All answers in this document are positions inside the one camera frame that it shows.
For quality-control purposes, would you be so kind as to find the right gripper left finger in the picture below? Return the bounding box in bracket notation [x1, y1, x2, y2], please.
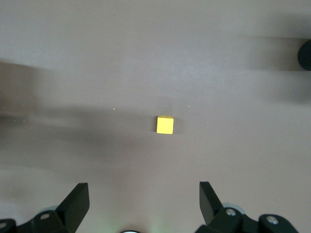
[30, 183, 90, 233]

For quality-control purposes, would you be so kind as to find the black round object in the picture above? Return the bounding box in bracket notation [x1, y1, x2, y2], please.
[298, 39, 311, 71]

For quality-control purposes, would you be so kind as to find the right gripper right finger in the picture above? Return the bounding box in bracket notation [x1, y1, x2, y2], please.
[194, 181, 245, 233]

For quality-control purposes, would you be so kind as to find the yellow cube block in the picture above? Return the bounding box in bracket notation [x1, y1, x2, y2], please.
[155, 115, 175, 135]

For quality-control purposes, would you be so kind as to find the brown table cover cloth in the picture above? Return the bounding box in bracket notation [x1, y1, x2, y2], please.
[0, 0, 311, 233]

